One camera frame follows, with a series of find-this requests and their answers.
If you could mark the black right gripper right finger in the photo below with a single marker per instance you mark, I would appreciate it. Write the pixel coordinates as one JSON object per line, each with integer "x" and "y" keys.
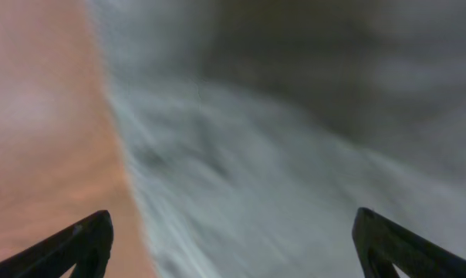
{"x": 383, "y": 247}

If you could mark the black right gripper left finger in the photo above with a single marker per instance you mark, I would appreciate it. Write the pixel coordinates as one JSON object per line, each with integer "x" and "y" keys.
{"x": 83, "y": 247}

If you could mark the grey cotton shorts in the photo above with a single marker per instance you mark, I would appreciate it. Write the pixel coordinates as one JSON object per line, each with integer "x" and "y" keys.
{"x": 252, "y": 131}

